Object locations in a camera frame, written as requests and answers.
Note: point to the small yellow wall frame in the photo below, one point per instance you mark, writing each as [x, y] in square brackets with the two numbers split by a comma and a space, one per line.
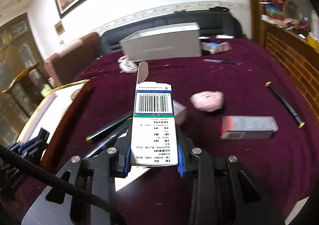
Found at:
[59, 27]

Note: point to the black pen gold ends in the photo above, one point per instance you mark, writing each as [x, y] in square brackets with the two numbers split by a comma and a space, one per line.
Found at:
[285, 104]

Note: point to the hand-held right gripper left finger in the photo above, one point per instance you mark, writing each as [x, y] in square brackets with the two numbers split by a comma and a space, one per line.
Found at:
[128, 160]

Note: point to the clear plastic box red insert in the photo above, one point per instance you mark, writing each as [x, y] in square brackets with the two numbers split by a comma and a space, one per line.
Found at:
[249, 127]

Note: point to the wooden chair gold trim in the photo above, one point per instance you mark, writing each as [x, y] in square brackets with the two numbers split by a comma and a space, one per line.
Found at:
[21, 76]

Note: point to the black and red toy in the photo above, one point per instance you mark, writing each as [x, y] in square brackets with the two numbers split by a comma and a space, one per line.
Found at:
[302, 25]

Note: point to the brown upholstered chair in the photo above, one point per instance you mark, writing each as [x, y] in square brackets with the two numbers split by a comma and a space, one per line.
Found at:
[74, 55]

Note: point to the colourful box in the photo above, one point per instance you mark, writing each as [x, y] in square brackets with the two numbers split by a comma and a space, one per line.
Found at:
[274, 10]

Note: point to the purple-capped marker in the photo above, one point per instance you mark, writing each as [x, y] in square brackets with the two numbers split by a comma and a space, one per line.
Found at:
[221, 61]

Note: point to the large grey box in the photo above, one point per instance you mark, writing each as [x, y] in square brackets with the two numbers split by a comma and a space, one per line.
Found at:
[162, 43]

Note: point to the wooden glass-door cabinet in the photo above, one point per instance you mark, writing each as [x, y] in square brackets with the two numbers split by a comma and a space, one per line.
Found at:
[17, 48]

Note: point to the wooden sideboard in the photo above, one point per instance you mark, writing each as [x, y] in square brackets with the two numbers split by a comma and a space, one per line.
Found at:
[289, 50]

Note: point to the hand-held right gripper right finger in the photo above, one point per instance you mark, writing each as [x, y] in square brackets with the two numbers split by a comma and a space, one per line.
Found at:
[181, 162]

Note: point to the pink fluffy ball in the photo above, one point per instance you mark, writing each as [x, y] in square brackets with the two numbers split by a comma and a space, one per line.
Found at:
[206, 101]

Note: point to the pink packet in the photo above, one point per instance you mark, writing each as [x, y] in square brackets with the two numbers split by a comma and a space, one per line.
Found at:
[223, 47]

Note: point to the green cloth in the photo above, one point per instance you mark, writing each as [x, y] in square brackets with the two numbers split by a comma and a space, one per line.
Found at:
[46, 90]

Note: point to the white barcode medicine box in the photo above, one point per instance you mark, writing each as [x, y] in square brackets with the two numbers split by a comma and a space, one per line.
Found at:
[154, 135]

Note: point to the black leather sofa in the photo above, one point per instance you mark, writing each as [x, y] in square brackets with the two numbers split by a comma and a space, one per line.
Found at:
[174, 18]

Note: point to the maroon tablecloth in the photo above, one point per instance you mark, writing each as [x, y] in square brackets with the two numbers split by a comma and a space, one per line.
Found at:
[249, 90]

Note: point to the dark pen gold tip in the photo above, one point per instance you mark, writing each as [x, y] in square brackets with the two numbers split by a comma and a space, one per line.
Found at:
[109, 126]

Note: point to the small beige box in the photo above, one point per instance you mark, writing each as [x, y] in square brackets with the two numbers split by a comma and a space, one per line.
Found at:
[180, 111]

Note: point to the thick black pen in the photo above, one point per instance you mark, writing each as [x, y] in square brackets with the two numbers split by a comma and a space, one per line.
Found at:
[107, 142]

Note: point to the gold-edged white tray box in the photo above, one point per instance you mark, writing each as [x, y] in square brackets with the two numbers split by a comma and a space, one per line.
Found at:
[47, 105]

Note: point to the yellow box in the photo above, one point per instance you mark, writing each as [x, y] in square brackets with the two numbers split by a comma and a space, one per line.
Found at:
[312, 41]

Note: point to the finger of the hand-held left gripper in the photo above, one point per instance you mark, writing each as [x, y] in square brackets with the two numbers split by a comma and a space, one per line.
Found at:
[25, 147]

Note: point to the pink scissors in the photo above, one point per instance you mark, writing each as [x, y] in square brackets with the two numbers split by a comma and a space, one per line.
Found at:
[127, 65]

